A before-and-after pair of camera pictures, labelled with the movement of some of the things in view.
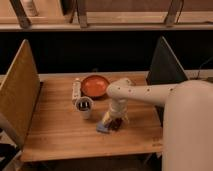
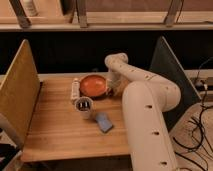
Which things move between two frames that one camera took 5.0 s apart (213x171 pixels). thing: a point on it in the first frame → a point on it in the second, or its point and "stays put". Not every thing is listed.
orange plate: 94,86 stays put
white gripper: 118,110 → 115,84
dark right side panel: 165,67 stays put
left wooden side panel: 19,92 stays put
